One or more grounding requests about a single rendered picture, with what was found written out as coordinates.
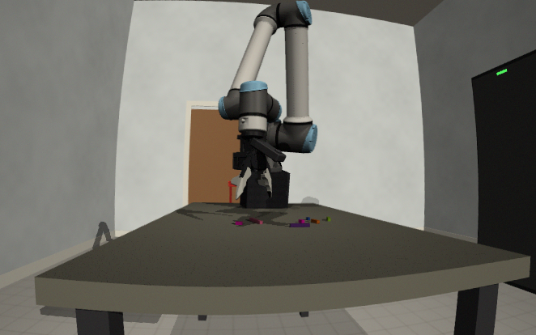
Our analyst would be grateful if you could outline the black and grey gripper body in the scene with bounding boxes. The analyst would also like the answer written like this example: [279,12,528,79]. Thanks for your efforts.
[232,131,266,172]

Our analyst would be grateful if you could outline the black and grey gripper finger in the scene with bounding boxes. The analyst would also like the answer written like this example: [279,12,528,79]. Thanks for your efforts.
[255,160,272,198]
[231,156,252,200]

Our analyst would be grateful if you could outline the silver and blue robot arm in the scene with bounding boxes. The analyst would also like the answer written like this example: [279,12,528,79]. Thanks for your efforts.
[219,1,317,172]

